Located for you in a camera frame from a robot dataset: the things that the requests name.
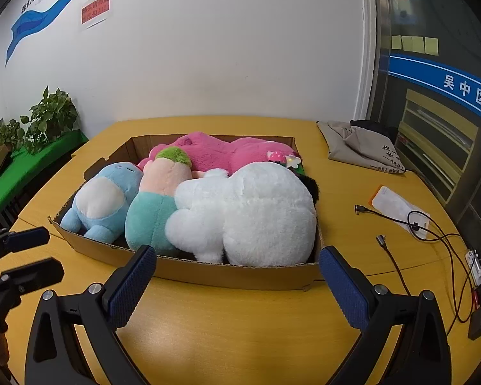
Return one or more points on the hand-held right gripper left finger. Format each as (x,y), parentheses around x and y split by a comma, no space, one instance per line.
(126,288)

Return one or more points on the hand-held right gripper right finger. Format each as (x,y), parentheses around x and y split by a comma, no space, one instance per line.
(346,288)

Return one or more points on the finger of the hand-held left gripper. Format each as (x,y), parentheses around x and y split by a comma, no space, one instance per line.
(40,274)
(26,237)

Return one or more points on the cardboard box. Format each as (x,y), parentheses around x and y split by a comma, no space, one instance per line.
(224,276)

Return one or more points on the white panda plush toy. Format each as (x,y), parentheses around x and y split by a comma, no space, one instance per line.
(264,216)

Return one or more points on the pink plush toy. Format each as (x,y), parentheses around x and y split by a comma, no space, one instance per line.
(224,156)

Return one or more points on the green cloth shelf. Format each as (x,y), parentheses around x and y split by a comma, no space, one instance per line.
(28,168)

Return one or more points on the peach and teal plush toy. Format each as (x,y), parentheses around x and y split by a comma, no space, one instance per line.
(152,216)

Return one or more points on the blue plush toy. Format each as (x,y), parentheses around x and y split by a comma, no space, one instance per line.
(100,204)

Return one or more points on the white packet with orange edge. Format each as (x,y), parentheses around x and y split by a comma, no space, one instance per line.
(393,206)

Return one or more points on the small potted green plant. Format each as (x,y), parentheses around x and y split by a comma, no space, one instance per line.
(8,134)

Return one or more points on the white power strip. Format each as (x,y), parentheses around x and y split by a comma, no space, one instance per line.
(475,266)

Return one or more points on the black power adapter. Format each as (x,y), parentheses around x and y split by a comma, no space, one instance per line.
(477,325)

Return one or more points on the grey cloth bag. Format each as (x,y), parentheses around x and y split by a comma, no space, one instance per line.
(356,148)

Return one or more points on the dark cloth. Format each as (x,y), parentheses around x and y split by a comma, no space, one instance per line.
(378,130)

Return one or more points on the yellow shelf behind glass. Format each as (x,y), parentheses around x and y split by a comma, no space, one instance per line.
(437,144)

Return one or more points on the blue sign band on glass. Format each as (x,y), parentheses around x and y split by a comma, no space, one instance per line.
(445,82)

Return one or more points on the yellow sticky note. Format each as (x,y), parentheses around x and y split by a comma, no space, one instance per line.
(431,46)
(418,44)
(397,42)
(407,43)

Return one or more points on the blue wave wall decal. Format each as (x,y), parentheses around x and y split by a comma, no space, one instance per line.
(52,8)

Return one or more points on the red wall notice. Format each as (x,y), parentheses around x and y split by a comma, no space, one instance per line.
(96,10)

